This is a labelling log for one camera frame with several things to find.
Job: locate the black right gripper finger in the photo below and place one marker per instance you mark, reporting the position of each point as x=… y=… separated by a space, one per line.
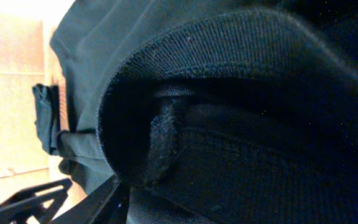
x=108 y=204

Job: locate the black polo shirt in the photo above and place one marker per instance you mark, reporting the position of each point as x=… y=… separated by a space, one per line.
x=211 y=111

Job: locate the black mounting rail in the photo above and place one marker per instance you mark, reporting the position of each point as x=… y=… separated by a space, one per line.
x=41 y=202

